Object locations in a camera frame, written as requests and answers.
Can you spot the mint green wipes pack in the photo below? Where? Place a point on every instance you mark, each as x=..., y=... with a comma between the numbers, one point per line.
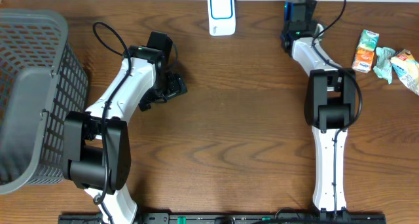
x=383, y=67

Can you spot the teal tissue pack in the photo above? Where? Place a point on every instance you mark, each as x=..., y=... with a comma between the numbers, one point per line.
x=368, y=40

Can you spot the orange tissue pack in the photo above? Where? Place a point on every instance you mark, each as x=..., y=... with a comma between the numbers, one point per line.
x=363, y=60

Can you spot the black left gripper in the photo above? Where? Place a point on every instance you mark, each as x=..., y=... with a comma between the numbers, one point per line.
x=178, y=86

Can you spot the white barcode scanner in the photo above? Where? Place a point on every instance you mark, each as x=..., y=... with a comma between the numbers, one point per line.
x=222, y=17

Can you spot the grey plastic mesh basket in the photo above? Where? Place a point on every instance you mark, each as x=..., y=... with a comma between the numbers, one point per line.
x=41, y=82

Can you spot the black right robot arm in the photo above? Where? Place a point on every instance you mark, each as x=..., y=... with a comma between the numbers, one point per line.
x=329, y=106

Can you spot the yellow snack bag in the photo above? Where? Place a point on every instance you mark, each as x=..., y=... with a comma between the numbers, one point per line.
x=406, y=68

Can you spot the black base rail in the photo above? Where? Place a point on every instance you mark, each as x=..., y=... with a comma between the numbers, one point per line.
x=282, y=217

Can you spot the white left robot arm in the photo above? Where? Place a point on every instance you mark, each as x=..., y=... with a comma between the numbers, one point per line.
x=96, y=156

